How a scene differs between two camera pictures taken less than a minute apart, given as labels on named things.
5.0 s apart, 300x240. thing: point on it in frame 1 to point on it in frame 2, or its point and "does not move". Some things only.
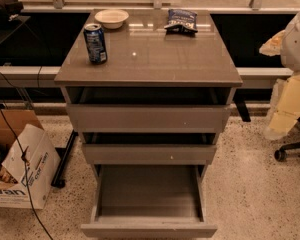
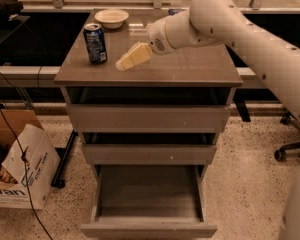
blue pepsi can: [96, 43] does not move
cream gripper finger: [273, 46] to [140, 54]
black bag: [3, 6] does not move
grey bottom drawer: [149, 201] does not move
